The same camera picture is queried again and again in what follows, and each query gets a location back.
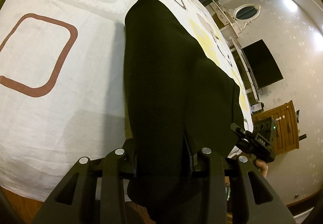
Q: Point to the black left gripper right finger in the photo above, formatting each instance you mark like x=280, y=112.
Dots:
x=232, y=190

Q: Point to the white oval mirror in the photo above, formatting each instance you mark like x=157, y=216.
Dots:
x=245, y=14

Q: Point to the brown wooden cabinet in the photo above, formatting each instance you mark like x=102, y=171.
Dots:
x=286, y=138

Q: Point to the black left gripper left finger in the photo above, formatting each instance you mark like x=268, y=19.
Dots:
x=93, y=191

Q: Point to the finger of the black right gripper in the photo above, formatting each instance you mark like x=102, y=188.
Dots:
x=244, y=142

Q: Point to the patterned white bed sheet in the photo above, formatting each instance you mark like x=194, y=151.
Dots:
x=62, y=83

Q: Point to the small device on console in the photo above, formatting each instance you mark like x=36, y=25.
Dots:
x=259, y=107

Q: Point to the black pants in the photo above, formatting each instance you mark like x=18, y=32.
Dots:
x=175, y=95

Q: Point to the black flat television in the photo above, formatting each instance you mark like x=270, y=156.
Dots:
x=262, y=63

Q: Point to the white dressing table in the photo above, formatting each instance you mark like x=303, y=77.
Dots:
x=225, y=22

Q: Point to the person's right hand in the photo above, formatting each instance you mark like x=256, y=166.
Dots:
x=262, y=167

